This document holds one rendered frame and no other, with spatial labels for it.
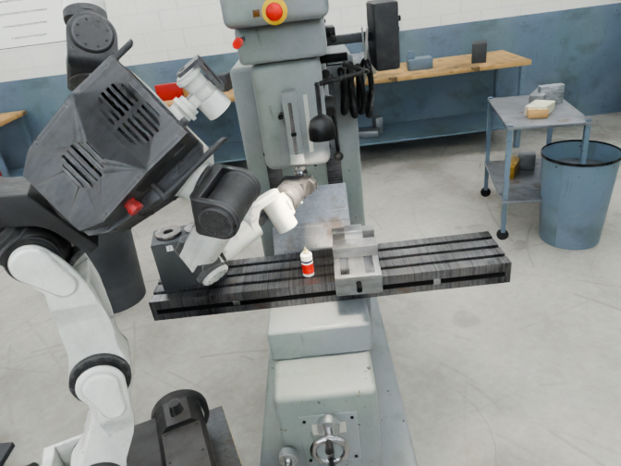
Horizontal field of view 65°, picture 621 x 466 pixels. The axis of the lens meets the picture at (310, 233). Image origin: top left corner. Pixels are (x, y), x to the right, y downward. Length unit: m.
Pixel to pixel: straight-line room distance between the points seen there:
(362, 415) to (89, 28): 1.27
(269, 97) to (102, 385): 0.87
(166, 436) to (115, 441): 0.28
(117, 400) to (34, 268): 0.40
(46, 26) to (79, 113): 5.33
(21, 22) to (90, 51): 5.31
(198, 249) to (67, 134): 0.39
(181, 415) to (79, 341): 0.57
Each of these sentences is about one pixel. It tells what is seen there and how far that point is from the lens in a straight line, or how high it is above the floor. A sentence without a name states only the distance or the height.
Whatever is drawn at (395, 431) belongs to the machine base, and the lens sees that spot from 2.11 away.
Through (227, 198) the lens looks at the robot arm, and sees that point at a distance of 1.03.
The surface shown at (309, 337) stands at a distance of 1.62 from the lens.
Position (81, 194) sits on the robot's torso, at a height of 1.51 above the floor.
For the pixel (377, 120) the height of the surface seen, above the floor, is 0.37.
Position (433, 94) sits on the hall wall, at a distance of 6.01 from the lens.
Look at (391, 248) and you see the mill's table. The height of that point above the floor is 0.90.
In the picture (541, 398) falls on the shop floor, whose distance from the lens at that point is 2.58.
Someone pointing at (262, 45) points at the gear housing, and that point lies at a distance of 1.38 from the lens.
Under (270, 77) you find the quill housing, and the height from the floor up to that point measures 1.59.
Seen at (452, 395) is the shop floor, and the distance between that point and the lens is 2.52.
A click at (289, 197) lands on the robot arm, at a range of 1.43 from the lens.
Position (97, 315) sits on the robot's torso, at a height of 1.19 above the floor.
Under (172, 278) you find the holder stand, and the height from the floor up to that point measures 0.95.
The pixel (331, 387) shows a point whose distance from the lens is 1.57.
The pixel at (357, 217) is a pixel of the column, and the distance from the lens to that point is 2.09.
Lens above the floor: 1.82
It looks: 27 degrees down
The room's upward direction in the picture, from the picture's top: 8 degrees counter-clockwise
